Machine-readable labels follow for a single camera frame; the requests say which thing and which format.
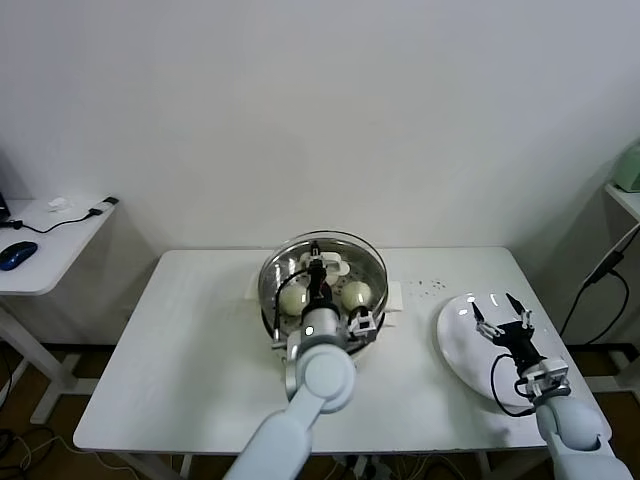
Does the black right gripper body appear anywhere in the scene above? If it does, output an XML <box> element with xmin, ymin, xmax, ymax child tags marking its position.
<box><xmin>497</xmin><ymin>321</ymin><xmax>545</xmax><ymax>371</ymax></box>

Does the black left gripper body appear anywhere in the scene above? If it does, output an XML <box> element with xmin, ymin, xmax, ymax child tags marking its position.
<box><xmin>305</xmin><ymin>267</ymin><xmax>335</xmax><ymax>309</ymax></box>

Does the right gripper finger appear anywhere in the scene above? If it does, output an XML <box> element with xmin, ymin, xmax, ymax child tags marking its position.
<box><xmin>505</xmin><ymin>292</ymin><xmax>534</xmax><ymax>330</ymax></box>
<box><xmin>471</xmin><ymin>301</ymin><xmax>505</xmax><ymax>342</ymax></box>

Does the white steamed baozi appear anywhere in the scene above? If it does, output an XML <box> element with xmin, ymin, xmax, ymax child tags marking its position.
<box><xmin>278</xmin><ymin>285</ymin><xmax>309</xmax><ymax>316</ymax></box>
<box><xmin>341</xmin><ymin>280</ymin><xmax>372</xmax><ymax>309</ymax></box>

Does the glass lid with cream handle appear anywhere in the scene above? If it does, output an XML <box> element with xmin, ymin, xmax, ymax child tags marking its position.
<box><xmin>258</xmin><ymin>229</ymin><xmax>390</xmax><ymax>351</ymax></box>

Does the stainless steel steamer basket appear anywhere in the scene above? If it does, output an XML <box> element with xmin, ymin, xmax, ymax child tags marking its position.
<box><xmin>258</xmin><ymin>239</ymin><xmax>390</xmax><ymax>356</ymax></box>

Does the white round plate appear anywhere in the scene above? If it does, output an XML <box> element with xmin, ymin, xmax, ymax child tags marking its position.
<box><xmin>436</xmin><ymin>293</ymin><xmax>564</xmax><ymax>404</ymax></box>

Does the white shelf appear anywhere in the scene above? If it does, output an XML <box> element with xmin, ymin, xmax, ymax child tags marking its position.
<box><xmin>602</xmin><ymin>183</ymin><xmax>640</xmax><ymax>224</ymax></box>

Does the white power strip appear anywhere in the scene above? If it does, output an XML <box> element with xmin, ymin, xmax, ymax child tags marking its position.
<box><xmin>349</xmin><ymin>455</ymin><xmax>396</xmax><ymax>480</ymax></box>

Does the mint green appliance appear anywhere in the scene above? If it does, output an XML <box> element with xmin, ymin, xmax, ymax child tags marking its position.
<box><xmin>610</xmin><ymin>139</ymin><xmax>640</xmax><ymax>194</ymax></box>

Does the white side desk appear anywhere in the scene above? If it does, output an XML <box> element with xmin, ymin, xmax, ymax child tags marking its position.
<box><xmin>0</xmin><ymin>199</ymin><xmax>121</xmax><ymax>426</ymax></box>

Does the blue computer mouse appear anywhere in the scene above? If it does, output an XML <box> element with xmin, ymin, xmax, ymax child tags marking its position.
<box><xmin>0</xmin><ymin>241</ymin><xmax>39</xmax><ymax>273</ymax></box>

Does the black laptop computer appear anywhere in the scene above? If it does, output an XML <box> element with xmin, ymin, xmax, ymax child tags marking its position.
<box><xmin>0</xmin><ymin>149</ymin><xmax>12</xmax><ymax>224</ymax></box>

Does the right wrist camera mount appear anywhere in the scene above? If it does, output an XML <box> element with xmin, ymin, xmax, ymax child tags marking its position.
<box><xmin>514</xmin><ymin>357</ymin><xmax>572</xmax><ymax>397</ymax></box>

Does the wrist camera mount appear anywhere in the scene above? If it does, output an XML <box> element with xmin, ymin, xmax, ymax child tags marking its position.
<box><xmin>514</xmin><ymin>357</ymin><xmax>572</xmax><ymax>397</ymax></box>
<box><xmin>347</xmin><ymin>305</ymin><xmax>380</xmax><ymax>337</ymax></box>

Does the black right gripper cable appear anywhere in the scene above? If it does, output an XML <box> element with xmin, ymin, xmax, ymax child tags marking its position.
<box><xmin>489</xmin><ymin>352</ymin><xmax>537</xmax><ymax>417</ymax></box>

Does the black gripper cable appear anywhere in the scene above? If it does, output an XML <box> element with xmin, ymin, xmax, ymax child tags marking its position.
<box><xmin>489</xmin><ymin>352</ymin><xmax>537</xmax><ymax>417</ymax></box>
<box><xmin>271</xmin><ymin>271</ymin><xmax>314</xmax><ymax>351</ymax></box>

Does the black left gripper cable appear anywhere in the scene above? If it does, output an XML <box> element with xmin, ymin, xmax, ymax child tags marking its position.
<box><xmin>271</xmin><ymin>271</ymin><xmax>314</xmax><ymax>351</ymax></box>

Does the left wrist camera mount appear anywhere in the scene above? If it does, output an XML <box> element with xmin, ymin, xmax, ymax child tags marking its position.
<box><xmin>347</xmin><ymin>305</ymin><xmax>380</xmax><ymax>337</ymax></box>

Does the black cable with adapter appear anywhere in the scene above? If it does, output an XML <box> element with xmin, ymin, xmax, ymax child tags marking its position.
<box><xmin>0</xmin><ymin>197</ymin><xmax>120</xmax><ymax>235</ymax></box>

